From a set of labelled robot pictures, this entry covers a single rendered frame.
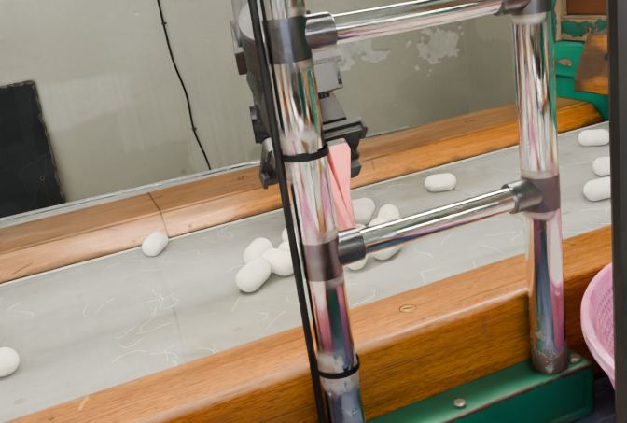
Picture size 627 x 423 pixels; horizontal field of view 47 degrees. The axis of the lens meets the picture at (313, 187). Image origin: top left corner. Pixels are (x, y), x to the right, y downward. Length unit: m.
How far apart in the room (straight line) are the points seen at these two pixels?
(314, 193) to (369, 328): 0.13
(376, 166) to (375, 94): 2.04
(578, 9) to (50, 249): 0.73
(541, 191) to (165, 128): 2.29
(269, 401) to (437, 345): 0.12
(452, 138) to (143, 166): 1.91
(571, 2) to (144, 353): 0.75
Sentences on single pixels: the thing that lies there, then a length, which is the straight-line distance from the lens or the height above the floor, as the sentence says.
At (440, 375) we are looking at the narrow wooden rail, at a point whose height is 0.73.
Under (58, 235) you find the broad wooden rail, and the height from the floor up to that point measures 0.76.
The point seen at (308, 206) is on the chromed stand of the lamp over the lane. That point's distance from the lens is 0.38.
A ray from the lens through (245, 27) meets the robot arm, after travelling 0.66.
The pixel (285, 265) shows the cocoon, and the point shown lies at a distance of 0.61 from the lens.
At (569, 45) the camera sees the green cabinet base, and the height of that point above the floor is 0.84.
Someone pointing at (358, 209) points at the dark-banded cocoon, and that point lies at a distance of 0.70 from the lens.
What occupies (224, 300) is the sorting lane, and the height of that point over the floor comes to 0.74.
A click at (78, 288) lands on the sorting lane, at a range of 0.70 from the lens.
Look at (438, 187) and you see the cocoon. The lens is 0.77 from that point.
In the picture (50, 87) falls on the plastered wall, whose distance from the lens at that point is 2.63.
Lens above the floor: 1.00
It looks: 18 degrees down
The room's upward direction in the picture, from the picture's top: 9 degrees counter-clockwise
